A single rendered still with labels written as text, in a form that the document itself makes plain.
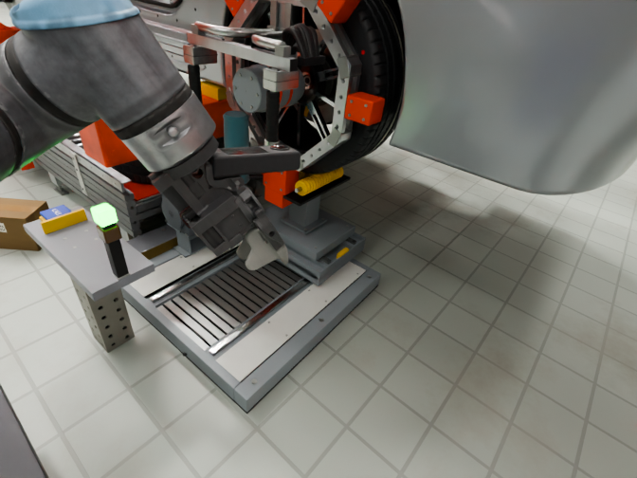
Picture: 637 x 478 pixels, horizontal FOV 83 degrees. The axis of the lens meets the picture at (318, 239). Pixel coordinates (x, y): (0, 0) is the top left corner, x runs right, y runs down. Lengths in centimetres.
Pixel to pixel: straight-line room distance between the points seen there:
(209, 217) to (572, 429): 144
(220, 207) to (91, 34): 19
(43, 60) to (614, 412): 181
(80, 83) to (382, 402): 123
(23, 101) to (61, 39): 7
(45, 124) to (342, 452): 111
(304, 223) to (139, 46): 131
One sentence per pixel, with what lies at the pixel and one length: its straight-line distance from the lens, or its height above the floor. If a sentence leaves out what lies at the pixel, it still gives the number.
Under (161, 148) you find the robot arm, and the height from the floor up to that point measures 100.
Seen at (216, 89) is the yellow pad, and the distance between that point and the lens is 172.
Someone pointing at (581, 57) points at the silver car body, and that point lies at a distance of 104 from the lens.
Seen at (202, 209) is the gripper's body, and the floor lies 91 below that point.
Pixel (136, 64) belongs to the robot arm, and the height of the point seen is 107.
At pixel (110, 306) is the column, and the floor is 19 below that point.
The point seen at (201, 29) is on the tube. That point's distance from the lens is 127.
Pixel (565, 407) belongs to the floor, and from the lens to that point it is 168.
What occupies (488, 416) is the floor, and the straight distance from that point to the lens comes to 149.
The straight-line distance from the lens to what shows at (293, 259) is 158.
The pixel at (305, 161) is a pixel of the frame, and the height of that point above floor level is 63.
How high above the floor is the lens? 115
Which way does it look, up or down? 35 degrees down
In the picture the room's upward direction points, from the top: 7 degrees clockwise
